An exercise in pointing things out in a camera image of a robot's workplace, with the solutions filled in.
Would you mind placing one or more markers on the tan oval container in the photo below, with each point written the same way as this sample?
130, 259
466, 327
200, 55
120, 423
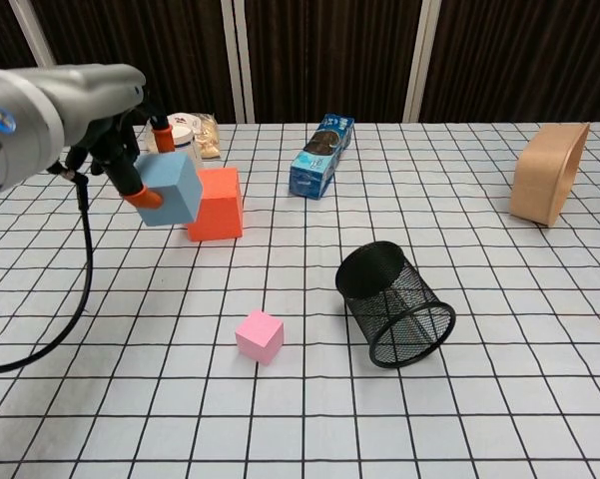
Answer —
541, 174

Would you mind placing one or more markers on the blue cookie box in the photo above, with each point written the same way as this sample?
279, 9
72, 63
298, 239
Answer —
317, 164

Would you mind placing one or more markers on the white checkered tablecloth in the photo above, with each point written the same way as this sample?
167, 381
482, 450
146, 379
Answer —
329, 409

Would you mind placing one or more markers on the medium blue foam cube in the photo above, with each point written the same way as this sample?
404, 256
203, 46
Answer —
172, 189

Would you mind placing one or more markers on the small pink foam cube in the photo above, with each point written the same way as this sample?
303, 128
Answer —
259, 339

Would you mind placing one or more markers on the white paper cup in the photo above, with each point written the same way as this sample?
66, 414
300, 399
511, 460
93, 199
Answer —
182, 137

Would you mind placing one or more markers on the large orange foam cube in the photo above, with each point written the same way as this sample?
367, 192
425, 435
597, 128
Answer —
217, 214

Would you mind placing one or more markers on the black mesh pen holder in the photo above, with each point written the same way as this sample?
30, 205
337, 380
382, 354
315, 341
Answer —
394, 304

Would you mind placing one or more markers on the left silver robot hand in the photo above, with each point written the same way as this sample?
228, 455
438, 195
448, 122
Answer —
100, 95

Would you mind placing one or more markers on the clear snack bag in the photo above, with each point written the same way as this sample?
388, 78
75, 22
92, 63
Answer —
208, 140

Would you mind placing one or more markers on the white partition frame post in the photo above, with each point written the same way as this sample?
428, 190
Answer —
30, 30
239, 60
421, 60

